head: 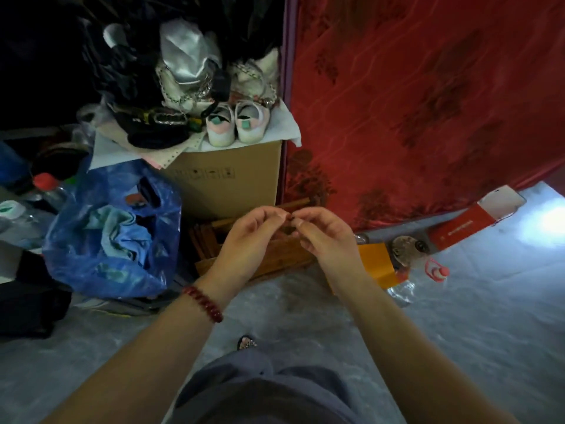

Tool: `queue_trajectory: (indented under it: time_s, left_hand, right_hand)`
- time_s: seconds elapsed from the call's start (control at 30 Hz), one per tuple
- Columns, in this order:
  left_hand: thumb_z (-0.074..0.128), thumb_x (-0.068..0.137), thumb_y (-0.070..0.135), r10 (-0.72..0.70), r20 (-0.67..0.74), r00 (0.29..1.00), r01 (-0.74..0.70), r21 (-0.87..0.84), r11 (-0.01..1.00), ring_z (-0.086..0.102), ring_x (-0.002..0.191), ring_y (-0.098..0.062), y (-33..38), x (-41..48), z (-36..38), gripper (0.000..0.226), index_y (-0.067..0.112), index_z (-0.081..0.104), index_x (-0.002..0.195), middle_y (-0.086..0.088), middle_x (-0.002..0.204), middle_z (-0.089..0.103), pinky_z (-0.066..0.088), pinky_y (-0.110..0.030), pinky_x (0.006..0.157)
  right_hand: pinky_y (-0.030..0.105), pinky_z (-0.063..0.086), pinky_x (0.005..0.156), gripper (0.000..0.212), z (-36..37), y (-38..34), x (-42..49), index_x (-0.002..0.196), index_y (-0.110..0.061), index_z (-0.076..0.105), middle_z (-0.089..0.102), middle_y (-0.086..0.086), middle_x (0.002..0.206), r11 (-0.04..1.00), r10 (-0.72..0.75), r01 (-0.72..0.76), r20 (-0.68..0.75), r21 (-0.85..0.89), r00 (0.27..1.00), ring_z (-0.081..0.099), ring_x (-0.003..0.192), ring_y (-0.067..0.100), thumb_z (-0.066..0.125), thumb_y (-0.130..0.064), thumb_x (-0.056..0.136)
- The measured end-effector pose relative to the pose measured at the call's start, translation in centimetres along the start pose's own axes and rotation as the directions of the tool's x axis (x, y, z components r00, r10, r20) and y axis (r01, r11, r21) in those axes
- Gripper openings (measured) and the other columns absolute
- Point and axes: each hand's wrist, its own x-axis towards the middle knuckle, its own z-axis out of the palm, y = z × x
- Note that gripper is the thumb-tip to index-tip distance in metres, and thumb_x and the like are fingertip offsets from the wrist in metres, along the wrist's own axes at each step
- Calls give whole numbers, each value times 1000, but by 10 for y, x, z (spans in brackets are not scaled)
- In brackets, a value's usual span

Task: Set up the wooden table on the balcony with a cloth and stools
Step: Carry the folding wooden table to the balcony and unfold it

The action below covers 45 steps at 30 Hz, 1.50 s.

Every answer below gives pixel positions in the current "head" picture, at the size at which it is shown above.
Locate silver bag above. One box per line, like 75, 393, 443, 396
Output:
158, 18, 222, 87

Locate wooden folding table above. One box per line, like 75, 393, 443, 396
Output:
188, 197, 317, 282

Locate person's grey shirt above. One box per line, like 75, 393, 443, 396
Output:
169, 377, 367, 424

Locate round metal disc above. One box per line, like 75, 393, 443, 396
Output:
390, 234, 432, 271

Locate blue plastic bag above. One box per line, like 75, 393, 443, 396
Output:
41, 157, 183, 300

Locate person's left forearm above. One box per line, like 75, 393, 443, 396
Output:
44, 290, 224, 424

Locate black strapped bag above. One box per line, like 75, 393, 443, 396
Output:
108, 104, 205, 151

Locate person's right hand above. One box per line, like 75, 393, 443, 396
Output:
290, 206, 371, 302

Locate person's right forearm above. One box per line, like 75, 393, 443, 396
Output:
337, 274, 520, 424

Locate crushed red capped bottle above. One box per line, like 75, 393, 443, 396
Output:
387, 257, 451, 309

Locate plain brown cardboard box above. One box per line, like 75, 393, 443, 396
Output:
160, 140, 284, 222

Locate white pink sneaker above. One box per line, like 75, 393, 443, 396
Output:
204, 102, 237, 148
233, 100, 271, 145

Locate white capped clear bottle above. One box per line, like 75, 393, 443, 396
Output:
0, 200, 57, 251

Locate red patterned mattress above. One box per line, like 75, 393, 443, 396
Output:
281, 0, 565, 233

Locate red bead bracelet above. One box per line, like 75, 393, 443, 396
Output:
181, 284, 225, 324

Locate orange white carton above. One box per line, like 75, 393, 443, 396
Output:
426, 184, 527, 252

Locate white chain strap bag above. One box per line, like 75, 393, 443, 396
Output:
155, 61, 217, 114
227, 47, 282, 110

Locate person's left hand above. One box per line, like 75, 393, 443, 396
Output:
196, 205, 292, 305

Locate person's grey trousers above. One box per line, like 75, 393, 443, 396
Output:
187, 348, 354, 407

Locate white paper sheet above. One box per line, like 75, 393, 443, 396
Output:
87, 99, 303, 171

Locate black fabric bag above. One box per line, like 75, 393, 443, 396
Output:
0, 249, 74, 339

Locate yellow card box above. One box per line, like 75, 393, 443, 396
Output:
356, 242, 401, 291

